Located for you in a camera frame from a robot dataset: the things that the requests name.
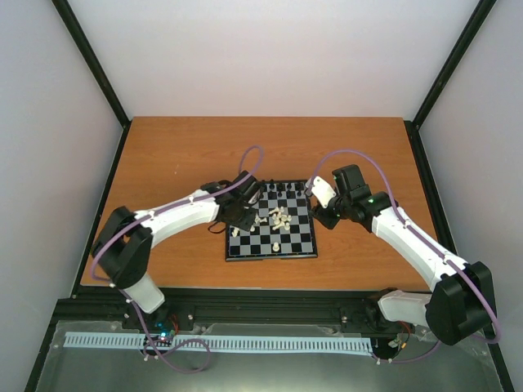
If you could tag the black aluminium rail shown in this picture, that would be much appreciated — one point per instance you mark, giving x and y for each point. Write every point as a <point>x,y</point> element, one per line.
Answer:
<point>186,308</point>

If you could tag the light blue cable duct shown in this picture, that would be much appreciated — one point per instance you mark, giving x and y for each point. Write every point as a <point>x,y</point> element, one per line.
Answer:
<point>229,344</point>

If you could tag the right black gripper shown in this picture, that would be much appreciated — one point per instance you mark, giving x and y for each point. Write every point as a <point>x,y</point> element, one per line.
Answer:
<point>328,221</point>

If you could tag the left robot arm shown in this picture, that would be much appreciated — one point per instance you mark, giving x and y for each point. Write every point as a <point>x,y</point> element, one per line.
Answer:
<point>123,246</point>

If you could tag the right black frame post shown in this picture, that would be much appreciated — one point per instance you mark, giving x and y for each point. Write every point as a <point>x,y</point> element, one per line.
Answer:
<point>464,41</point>

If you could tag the electronics board green led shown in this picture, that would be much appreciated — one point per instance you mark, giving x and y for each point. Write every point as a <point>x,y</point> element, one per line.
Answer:
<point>167,330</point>

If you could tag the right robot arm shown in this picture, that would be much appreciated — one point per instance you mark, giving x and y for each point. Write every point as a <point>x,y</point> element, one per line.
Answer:
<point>460,302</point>

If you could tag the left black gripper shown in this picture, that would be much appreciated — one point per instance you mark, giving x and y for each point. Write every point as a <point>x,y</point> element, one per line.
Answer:
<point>248,224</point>

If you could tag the black frame post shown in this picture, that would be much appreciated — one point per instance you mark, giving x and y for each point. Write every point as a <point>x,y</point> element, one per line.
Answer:
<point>464,41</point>
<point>75,30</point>

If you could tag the black magnetic chess board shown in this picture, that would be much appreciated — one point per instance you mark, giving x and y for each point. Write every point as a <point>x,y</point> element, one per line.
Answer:
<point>284,217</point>

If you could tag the left black frame post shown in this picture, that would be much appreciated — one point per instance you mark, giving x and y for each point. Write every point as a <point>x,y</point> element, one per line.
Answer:
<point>75,30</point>

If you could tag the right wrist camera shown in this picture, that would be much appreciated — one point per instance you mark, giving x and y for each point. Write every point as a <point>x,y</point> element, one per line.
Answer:
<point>321,189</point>

